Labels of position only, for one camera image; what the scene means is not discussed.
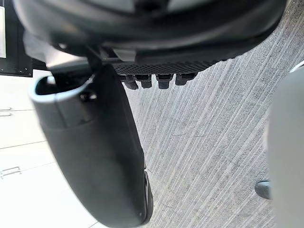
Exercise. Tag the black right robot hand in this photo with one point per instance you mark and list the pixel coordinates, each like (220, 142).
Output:
(99, 147)

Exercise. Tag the white kitchen cabinet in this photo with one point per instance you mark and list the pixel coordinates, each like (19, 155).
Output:
(26, 152)

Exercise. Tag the dark robot foot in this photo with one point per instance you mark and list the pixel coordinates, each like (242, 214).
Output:
(263, 189)

